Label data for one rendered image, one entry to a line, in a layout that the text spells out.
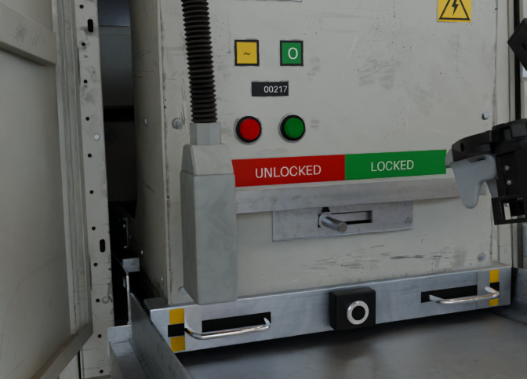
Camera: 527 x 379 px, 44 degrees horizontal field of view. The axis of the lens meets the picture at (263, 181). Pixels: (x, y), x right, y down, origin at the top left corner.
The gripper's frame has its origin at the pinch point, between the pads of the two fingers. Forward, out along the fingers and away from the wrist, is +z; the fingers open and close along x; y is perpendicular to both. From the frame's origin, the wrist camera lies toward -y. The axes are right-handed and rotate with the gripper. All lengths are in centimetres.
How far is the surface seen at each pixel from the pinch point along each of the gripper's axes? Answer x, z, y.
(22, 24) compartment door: -39.7, 17.0, -18.6
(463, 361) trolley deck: 7.8, 14.3, 22.9
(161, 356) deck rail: -27.8, 16.3, 17.5
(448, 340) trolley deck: 11.0, 21.9, 21.6
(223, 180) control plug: -20.1, 13.6, -0.4
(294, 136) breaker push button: -7.7, 22.6, -6.6
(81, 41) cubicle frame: -32, 34, -23
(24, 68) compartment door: -39.7, 23.2, -15.7
